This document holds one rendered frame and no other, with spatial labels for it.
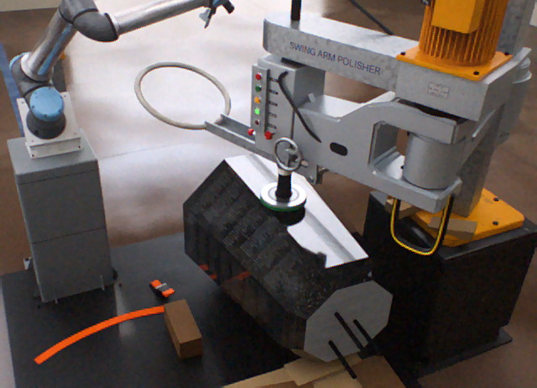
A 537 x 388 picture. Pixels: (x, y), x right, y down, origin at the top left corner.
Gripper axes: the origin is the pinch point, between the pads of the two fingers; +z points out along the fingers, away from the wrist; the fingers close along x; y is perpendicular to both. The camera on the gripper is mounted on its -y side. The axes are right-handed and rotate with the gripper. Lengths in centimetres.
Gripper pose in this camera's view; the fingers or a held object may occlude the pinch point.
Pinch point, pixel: (210, 22)
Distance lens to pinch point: 299.5
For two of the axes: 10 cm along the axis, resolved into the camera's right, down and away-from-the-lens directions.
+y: -9.2, -3.8, -0.8
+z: -3.3, 6.5, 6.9
